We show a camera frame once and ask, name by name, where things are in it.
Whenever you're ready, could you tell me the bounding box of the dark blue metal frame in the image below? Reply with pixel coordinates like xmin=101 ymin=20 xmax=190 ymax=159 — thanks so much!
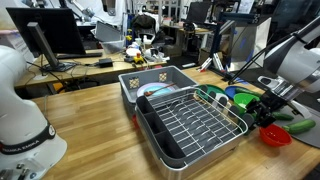
xmin=209 ymin=12 xmax=262 ymax=83

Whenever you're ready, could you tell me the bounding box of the grey cutlery holder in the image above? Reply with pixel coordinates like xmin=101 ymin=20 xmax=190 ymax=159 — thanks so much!
xmin=134 ymin=95 xmax=188 ymax=169

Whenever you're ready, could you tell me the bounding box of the light green colander bowl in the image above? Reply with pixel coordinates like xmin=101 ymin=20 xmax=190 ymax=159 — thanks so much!
xmin=233 ymin=92 xmax=266 ymax=116

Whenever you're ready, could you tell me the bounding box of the long dark green cucumber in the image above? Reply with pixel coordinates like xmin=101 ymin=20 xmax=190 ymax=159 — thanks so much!
xmin=234 ymin=87 xmax=264 ymax=99

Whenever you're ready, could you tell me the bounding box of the wooden spoon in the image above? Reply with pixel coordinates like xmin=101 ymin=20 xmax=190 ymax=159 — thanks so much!
xmin=143 ymin=83 xmax=177 ymax=98

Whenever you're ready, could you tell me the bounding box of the large green zucchini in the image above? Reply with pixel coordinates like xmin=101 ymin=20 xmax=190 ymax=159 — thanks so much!
xmin=282 ymin=119 xmax=317 ymax=136

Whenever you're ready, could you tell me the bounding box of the white printed box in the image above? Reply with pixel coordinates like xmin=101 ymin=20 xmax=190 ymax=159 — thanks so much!
xmin=0 ymin=31 xmax=34 ymax=63

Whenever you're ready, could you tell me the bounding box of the light blue plate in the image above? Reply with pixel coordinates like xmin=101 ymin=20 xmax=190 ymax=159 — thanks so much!
xmin=146 ymin=85 xmax=174 ymax=98

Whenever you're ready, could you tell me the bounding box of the wooden background desk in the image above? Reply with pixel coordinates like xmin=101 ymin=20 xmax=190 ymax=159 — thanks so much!
xmin=14 ymin=49 xmax=168 ymax=89

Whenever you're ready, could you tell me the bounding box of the small green cucumber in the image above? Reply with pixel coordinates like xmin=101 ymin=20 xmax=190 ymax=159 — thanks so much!
xmin=271 ymin=112 xmax=295 ymax=122

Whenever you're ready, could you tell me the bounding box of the white Franka robot base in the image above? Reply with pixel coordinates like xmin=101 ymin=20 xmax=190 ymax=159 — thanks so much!
xmin=0 ymin=44 xmax=68 ymax=180

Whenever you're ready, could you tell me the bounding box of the orange plastic bowl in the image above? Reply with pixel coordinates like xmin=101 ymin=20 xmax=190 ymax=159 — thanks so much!
xmin=258 ymin=122 xmax=293 ymax=148

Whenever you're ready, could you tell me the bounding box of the lavender plate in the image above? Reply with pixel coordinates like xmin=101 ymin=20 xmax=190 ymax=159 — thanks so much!
xmin=136 ymin=82 xmax=176 ymax=98

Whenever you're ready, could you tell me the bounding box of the red plastic item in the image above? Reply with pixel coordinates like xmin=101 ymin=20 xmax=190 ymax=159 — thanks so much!
xmin=131 ymin=114 xmax=140 ymax=130

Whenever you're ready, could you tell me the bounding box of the metal wire dish rack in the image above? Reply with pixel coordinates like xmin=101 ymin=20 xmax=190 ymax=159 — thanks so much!
xmin=134 ymin=85 xmax=249 ymax=180

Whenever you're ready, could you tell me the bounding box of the dark green plate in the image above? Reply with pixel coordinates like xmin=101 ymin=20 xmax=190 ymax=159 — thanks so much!
xmin=196 ymin=83 xmax=228 ymax=101

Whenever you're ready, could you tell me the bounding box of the dark green plastic cup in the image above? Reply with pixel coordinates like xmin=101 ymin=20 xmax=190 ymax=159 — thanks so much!
xmin=242 ymin=114 xmax=262 ymax=138

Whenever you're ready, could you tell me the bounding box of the white bottle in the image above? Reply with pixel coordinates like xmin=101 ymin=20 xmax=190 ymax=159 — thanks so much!
xmin=142 ymin=34 xmax=154 ymax=46

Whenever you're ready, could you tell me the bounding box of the grey plastic bin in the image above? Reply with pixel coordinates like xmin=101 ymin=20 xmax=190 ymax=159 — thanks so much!
xmin=117 ymin=65 xmax=199 ymax=118

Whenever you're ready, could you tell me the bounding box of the white bars bundle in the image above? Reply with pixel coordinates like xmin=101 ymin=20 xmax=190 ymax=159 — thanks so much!
xmin=199 ymin=52 xmax=225 ymax=73

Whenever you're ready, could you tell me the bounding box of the black background monitor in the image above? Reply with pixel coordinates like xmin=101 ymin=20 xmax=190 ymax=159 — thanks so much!
xmin=185 ymin=1 xmax=213 ymax=25

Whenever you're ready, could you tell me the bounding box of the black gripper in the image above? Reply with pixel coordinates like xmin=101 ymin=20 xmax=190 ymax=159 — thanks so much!
xmin=245 ymin=89 xmax=291 ymax=129

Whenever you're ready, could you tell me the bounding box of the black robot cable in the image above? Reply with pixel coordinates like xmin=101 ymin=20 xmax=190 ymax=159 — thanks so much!
xmin=228 ymin=31 xmax=301 ymax=85

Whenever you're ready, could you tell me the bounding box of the grey round tray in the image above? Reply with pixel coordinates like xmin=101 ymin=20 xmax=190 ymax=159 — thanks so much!
xmin=266 ymin=97 xmax=320 ymax=149

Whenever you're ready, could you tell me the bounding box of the black computer monitor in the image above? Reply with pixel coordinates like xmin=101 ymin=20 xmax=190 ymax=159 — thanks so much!
xmin=5 ymin=7 xmax=87 ymax=73

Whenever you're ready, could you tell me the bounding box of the black backpack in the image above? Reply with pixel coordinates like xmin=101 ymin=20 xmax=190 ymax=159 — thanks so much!
xmin=130 ymin=13 xmax=158 ymax=34

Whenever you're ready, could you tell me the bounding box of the black power adapter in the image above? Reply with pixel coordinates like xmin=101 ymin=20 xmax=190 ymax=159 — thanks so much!
xmin=98 ymin=57 xmax=114 ymax=68

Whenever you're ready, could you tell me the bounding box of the grey remote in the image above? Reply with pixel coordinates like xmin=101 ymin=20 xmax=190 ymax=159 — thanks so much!
xmin=181 ymin=62 xmax=198 ymax=69

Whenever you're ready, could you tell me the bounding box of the yellow toy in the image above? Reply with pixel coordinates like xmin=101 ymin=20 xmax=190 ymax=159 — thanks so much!
xmin=133 ymin=52 xmax=145 ymax=65

